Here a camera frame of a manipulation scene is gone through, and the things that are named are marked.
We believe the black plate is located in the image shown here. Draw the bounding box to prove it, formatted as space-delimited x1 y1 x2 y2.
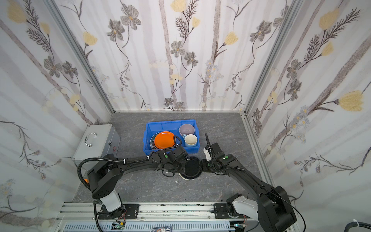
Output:
183 157 203 179

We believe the orange plate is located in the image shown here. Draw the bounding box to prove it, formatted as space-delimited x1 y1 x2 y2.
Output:
154 131 175 149

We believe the cream mug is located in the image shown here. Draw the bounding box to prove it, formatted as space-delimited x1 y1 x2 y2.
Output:
183 134 198 147

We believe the purple bowl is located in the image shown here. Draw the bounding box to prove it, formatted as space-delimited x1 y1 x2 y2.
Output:
179 124 195 136

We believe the green patterned plate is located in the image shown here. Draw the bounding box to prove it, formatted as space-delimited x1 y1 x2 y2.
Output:
149 133 157 150

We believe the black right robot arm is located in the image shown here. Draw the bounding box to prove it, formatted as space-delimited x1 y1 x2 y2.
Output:
202 143 297 232

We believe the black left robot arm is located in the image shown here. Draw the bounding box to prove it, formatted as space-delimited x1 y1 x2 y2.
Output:
83 147 188 214

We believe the blue plastic bin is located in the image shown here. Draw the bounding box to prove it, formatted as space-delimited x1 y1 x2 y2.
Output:
143 119 200 156

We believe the silver aluminium case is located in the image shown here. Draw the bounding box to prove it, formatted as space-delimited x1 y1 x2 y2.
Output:
72 124 121 165

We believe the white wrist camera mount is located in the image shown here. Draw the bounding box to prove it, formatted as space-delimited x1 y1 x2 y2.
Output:
203 148 211 161

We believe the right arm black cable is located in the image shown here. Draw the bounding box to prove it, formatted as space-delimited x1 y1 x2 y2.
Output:
205 133 307 232

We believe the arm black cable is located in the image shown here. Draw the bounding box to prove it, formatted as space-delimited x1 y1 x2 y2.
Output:
77 134 183 232
205 133 307 232

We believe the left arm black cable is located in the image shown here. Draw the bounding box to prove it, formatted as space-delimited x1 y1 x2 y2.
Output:
77 134 183 232

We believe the aluminium mounting rail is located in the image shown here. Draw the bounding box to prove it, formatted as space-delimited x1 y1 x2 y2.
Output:
51 202 263 232

